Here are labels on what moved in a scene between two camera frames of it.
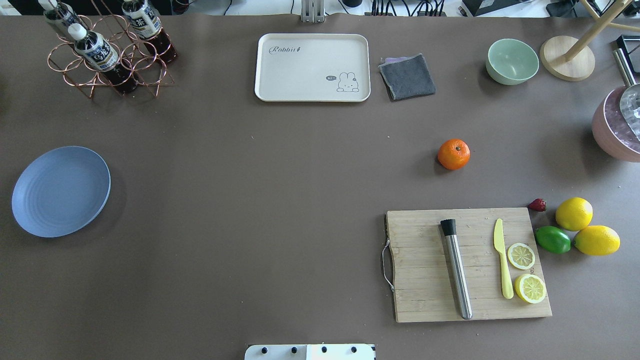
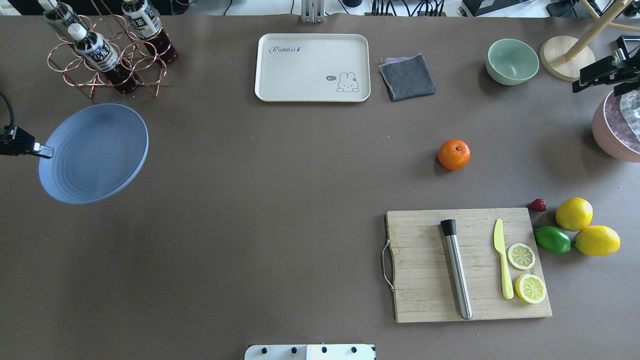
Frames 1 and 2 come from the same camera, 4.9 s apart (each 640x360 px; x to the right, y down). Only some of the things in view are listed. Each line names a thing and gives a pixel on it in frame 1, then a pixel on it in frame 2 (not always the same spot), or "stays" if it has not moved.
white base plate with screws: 310,352 stays
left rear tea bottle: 60,14 stays
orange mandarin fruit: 454,154 stays
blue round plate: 60,191 -> 97,151
